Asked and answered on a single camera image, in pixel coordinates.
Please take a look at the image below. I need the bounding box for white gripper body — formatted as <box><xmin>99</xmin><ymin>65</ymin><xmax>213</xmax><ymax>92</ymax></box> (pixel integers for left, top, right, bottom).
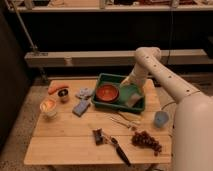
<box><xmin>120</xmin><ymin>76</ymin><xmax>145</xmax><ymax>93</ymax></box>

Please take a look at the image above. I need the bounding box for black cable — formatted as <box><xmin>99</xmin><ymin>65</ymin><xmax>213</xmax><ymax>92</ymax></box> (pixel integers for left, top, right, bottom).
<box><xmin>165</xmin><ymin>6</ymin><xmax>176</xmax><ymax>66</ymax></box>

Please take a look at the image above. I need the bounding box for green plastic tray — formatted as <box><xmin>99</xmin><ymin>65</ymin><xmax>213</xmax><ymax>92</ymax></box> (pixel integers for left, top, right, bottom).
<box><xmin>91</xmin><ymin>73</ymin><xmax>145</xmax><ymax>114</ymax></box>

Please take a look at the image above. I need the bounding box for orange carrot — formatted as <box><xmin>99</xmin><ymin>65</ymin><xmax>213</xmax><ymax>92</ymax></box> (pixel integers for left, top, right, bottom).
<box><xmin>48</xmin><ymin>84</ymin><xmax>69</xmax><ymax>95</ymax></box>

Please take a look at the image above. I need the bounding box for blue sponge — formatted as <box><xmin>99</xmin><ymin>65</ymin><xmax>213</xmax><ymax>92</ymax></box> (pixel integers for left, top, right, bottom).
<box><xmin>72</xmin><ymin>100</ymin><xmax>90</xmax><ymax>117</ymax></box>

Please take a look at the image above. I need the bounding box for tan sponge block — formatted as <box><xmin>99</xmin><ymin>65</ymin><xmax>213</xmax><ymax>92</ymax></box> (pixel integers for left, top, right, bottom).
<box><xmin>126</xmin><ymin>93</ymin><xmax>141</xmax><ymax>107</ymax></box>

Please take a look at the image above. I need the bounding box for red bowl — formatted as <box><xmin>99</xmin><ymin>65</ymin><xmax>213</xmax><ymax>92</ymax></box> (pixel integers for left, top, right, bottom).
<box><xmin>95</xmin><ymin>84</ymin><xmax>119</xmax><ymax>102</ymax></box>

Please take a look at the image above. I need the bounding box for blue plastic cup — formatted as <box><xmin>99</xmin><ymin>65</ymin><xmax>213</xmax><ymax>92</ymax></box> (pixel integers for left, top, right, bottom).
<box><xmin>154</xmin><ymin>111</ymin><xmax>169</xmax><ymax>128</ymax></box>

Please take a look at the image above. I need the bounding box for black handled knife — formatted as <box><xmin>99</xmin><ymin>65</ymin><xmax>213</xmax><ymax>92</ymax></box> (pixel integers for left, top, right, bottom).
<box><xmin>107</xmin><ymin>136</ymin><xmax>131</xmax><ymax>167</ymax></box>

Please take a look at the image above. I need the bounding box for bunch of dark grapes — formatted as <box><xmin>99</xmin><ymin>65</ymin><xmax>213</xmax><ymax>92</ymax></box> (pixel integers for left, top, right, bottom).
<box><xmin>131</xmin><ymin>131</ymin><xmax>162</xmax><ymax>156</ymax></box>

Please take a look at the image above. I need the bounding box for grey metal shelf beam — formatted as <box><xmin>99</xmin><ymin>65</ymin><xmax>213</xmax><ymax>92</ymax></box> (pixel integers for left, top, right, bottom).
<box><xmin>25</xmin><ymin>49</ymin><xmax>213</xmax><ymax>68</ymax></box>

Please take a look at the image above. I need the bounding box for grey crumpled cloth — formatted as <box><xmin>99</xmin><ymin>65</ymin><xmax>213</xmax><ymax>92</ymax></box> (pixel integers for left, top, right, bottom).
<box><xmin>76</xmin><ymin>88</ymin><xmax>93</xmax><ymax>100</ymax></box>

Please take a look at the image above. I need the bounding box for metal fork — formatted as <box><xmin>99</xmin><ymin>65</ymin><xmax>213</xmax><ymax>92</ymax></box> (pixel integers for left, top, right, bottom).
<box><xmin>110</xmin><ymin>117</ymin><xmax>137</xmax><ymax>131</ymax></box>

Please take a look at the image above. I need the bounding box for small dark-topped cup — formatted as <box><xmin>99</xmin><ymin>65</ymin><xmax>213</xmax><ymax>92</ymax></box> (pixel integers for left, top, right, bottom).
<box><xmin>58</xmin><ymin>89</ymin><xmax>69</xmax><ymax>103</ymax></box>

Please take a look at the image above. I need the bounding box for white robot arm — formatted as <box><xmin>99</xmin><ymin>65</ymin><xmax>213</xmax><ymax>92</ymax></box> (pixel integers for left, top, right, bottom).
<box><xmin>122</xmin><ymin>47</ymin><xmax>213</xmax><ymax>171</ymax></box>

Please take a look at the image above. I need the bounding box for diagonal metal pole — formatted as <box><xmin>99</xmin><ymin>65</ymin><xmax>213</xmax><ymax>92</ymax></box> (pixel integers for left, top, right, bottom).
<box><xmin>10</xmin><ymin>0</ymin><xmax>47</xmax><ymax>56</ymax></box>

